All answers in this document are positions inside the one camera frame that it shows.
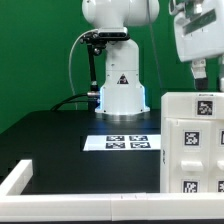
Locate white door panel with knob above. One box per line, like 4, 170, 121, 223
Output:
209, 120, 224, 193

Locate white table border frame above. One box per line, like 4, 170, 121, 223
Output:
0, 160, 224, 222

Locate white sheet with markers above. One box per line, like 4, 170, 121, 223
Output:
83, 134, 161, 151

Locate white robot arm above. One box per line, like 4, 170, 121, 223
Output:
82, 0, 224, 116

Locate black camera on stand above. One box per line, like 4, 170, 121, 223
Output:
81, 29, 129, 115

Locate white cabinet top block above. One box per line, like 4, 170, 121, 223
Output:
161, 92, 224, 120

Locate white cabinet body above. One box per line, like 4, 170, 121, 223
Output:
160, 118, 224, 193

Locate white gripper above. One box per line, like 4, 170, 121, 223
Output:
169, 0, 224, 92

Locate grey and black cables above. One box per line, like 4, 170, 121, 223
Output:
49, 29, 101, 112

